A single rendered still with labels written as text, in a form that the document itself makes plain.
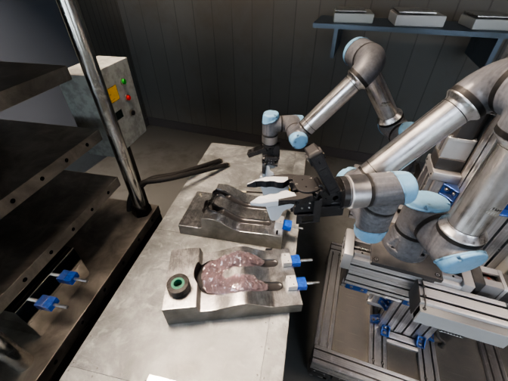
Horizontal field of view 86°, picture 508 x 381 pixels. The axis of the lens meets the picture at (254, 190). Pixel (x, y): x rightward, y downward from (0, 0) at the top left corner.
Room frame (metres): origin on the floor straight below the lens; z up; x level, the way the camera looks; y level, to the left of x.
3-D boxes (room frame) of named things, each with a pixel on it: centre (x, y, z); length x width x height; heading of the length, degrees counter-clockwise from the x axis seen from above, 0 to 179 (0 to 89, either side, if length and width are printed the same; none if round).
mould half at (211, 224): (0.99, 0.09, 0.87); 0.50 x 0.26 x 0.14; 79
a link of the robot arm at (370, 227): (0.49, -0.29, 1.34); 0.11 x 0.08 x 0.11; 7
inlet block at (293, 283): (0.60, -0.19, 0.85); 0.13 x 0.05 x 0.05; 96
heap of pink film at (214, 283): (0.63, 0.08, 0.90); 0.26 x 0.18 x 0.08; 96
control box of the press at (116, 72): (1.34, 0.74, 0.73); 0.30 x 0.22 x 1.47; 169
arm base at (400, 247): (0.64, -0.54, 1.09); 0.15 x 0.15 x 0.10
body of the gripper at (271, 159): (1.18, -0.08, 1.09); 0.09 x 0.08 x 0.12; 79
